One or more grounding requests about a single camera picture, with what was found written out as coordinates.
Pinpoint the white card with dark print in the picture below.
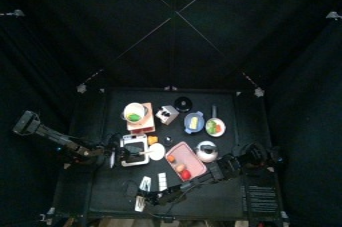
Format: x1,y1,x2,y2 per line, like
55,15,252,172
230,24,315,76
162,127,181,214
134,195,148,213
157,172,169,192
140,175,154,192

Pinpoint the grey toy toaster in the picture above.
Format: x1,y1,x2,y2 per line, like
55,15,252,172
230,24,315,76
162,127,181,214
156,104,181,126

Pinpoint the white toy microwave oven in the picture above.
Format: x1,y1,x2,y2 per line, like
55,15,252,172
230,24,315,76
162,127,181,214
120,133,152,168

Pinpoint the white toy pot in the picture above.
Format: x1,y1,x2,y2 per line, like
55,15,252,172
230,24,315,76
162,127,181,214
121,102,149,124

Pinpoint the pink toy stove block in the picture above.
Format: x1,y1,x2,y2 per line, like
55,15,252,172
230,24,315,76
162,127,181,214
126,102,158,135

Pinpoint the green toy vegetable piece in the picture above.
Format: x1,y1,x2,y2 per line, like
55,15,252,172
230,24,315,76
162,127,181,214
206,120,218,135

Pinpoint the pink rectangular tray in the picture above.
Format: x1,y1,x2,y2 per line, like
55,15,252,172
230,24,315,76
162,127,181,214
165,141,209,182

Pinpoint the toy frying pan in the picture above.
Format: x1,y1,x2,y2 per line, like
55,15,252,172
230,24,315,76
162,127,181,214
205,104,228,138

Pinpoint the black round lid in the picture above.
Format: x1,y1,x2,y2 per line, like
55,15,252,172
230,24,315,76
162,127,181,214
174,96,194,113

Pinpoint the grey table corner clamp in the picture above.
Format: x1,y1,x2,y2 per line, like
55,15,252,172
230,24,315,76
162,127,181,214
39,206,58,225

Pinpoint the blue toy pot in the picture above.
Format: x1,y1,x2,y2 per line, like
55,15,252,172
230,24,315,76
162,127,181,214
184,110,208,135

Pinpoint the white round plate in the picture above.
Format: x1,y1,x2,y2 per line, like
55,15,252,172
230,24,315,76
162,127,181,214
148,142,168,162

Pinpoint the silver toy kettle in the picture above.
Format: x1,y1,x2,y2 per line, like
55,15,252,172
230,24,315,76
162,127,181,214
196,140,221,164

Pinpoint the red toy tomato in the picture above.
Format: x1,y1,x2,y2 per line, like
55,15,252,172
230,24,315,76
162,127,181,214
180,169,193,181

